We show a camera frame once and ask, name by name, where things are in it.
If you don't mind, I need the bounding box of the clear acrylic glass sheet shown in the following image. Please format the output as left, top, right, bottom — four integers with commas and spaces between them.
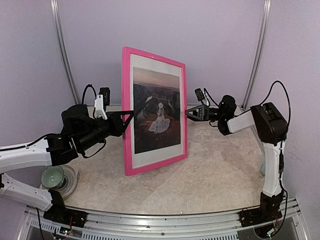
129, 53, 185, 169

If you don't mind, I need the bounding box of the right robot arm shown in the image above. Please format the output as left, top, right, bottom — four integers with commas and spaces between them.
185, 95, 288, 227

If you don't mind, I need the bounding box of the light blue ceramic mug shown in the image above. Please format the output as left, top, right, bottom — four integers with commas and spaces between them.
260, 163, 266, 176

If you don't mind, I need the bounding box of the aluminium corner post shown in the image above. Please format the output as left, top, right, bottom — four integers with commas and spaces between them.
49, 0, 81, 104
241, 0, 272, 110

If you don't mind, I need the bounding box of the right aluminium corner post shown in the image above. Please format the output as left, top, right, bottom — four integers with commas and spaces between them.
241, 0, 272, 110

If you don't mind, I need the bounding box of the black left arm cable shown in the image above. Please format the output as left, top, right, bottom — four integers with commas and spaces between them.
81, 83, 98, 106

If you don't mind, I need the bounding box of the white photo mat board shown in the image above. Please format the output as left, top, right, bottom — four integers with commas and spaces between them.
129, 53, 185, 169

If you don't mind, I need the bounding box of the left aluminium corner post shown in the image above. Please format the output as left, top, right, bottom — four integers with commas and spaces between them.
49, 0, 81, 104

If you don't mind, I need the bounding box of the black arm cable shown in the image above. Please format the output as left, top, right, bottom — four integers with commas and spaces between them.
203, 80, 292, 176
81, 83, 98, 106

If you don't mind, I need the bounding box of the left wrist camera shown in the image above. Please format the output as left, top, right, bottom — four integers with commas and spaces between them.
93, 87, 111, 120

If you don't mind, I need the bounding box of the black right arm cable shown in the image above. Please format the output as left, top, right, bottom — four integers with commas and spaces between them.
203, 80, 292, 176

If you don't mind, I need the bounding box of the dark landscape photo print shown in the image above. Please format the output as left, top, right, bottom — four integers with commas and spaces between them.
133, 67, 182, 154

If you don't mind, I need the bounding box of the aluminium front rail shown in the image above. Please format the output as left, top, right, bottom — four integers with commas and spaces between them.
16, 198, 310, 240

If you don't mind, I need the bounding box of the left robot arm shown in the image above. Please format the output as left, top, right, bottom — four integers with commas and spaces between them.
0, 104, 135, 227

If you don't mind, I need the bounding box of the pink wooden picture frame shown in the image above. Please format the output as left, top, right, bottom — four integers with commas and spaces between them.
121, 46, 188, 177

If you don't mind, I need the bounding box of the green ceramic bowl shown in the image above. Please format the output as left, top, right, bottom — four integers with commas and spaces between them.
41, 166, 65, 189

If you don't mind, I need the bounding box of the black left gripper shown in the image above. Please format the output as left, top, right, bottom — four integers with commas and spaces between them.
76, 109, 134, 152

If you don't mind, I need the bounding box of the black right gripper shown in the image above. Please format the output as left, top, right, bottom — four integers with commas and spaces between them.
181, 104, 225, 121

